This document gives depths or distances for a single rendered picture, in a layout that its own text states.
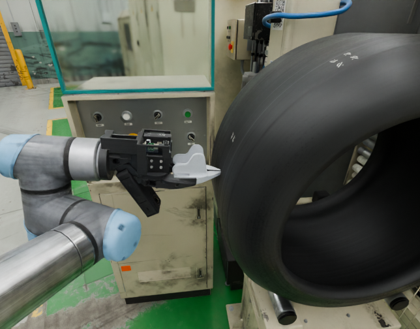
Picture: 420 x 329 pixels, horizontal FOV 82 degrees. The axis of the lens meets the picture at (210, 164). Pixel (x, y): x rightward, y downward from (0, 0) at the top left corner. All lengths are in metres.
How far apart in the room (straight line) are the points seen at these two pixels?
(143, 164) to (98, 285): 1.56
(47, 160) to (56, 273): 0.18
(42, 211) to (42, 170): 0.07
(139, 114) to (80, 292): 1.30
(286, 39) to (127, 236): 0.58
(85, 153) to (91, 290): 1.55
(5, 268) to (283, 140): 0.36
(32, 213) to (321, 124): 0.47
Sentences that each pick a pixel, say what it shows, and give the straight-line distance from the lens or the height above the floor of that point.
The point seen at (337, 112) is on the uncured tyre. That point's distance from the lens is 0.36.
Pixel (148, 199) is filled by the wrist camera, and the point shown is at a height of 1.20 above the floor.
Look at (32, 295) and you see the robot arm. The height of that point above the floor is 1.22.
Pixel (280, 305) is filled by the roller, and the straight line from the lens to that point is 0.67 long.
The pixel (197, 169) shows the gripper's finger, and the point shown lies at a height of 1.25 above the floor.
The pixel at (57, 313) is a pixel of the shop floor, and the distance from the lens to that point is 1.92.
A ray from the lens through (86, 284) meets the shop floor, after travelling 1.96.
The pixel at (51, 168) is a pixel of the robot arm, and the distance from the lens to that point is 0.46.
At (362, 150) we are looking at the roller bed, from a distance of 1.08.
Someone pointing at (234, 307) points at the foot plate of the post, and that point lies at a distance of 1.70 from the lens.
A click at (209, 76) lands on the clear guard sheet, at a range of 0.96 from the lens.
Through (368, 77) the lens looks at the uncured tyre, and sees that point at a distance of 0.39.
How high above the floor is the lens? 1.48
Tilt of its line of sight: 29 degrees down
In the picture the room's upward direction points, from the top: straight up
